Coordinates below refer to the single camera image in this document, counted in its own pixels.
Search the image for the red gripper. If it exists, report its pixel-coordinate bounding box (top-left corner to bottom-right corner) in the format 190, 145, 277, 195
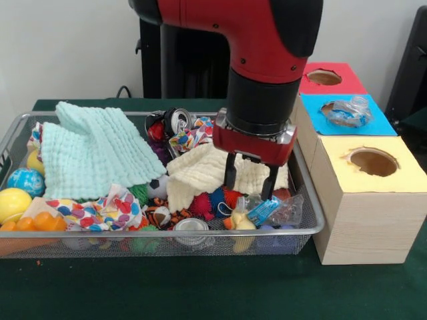
212, 123, 298, 203

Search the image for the cream waffle cloth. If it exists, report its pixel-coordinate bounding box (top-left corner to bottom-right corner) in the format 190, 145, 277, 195
165, 145, 290, 214

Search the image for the crushed clear plastic bottle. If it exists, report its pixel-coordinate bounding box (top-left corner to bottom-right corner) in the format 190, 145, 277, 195
322, 95, 374, 128

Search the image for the wooden box with three holes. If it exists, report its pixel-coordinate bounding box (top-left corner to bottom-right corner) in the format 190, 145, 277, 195
290, 61, 427, 266

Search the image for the clear plastic bag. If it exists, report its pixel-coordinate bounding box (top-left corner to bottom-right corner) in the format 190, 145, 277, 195
266, 195, 305, 228

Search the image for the crumpled colourful spotted cloth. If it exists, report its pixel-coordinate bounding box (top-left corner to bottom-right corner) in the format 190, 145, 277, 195
168, 116, 214, 154

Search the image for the small soccer ball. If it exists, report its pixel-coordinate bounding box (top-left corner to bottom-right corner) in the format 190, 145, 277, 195
146, 175, 171, 200

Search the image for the orange tiger plush toy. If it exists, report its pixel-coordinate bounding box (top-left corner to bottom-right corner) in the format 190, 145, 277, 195
146, 205, 194, 231

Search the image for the dark green table cloth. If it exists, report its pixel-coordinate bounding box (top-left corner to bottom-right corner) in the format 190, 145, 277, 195
0, 98, 427, 320

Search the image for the mint green waffle cloth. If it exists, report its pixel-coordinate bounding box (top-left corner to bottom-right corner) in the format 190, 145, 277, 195
42, 101, 167, 200

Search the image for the large colourful spotted cloth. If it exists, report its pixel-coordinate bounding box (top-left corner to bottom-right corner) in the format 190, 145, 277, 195
45, 183, 145, 233

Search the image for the orange plastic toy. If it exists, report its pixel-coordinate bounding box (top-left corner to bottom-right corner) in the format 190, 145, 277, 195
0, 212, 67, 231

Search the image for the blue globe ball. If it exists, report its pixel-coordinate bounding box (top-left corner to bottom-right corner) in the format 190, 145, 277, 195
7, 167, 47, 198

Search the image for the yellow tennis ball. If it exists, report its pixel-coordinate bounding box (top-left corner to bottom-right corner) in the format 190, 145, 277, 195
0, 187, 33, 225

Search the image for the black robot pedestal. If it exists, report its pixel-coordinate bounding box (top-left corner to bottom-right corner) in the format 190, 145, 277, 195
135, 16, 234, 99

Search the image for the silver wire mesh bin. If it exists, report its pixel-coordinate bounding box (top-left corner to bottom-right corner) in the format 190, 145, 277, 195
0, 111, 327, 259

